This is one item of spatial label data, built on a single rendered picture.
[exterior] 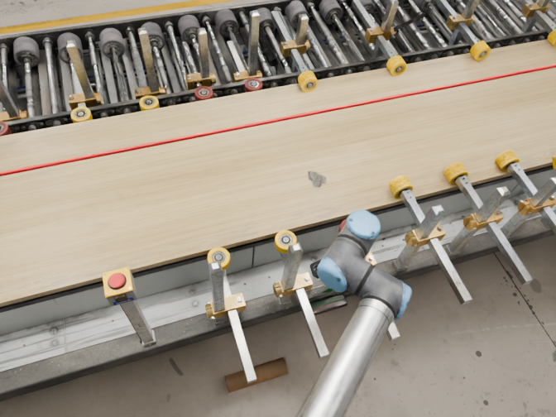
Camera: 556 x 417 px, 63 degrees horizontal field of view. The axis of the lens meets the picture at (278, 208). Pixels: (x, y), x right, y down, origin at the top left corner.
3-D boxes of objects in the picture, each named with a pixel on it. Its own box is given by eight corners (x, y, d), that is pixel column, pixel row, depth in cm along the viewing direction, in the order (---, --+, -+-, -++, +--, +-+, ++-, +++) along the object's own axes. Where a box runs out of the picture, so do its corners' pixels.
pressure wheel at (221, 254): (234, 265, 171) (233, 251, 161) (224, 283, 167) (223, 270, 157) (214, 256, 172) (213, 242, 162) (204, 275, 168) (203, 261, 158)
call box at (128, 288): (138, 300, 125) (132, 289, 119) (112, 308, 124) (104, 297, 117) (134, 277, 129) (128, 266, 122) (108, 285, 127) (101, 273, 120)
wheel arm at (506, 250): (529, 282, 162) (534, 278, 159) (520, 285, 161) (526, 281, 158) (457, 172, 186) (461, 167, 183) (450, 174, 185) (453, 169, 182)
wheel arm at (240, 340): (256, 381, 151) (257, 378, 147) (246, 384, 150) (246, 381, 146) (222, 266, 172) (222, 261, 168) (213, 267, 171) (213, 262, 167)
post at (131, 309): (156, 343, 163) (132, 296, 125) (142, 347, 162) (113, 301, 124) (154, 331, 165) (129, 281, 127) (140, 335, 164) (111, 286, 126)
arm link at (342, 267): (356, 289, 110) (379, 251, 116) (315, 264, 113) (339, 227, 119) (348, 303, 118) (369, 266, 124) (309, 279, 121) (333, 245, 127)
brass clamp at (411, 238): (442, 242, 169) (447, 235, 165) (409, 251, 166) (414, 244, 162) (433, 227, 172) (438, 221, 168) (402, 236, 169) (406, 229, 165)
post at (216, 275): (225, 323, 171) (222, 269, 130) (216, 326, 170) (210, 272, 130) (223, 314, 173) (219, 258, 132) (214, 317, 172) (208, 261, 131)
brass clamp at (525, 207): (551, 210, 181) (558, 203, 176) (523, 218, 177) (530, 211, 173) (542, 198, 184) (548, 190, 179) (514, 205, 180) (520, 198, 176)
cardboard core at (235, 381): (288, 371, 222) (228, 391, 215) (286, 375, 228) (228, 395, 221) (283, 355, 225) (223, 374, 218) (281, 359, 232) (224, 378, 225)
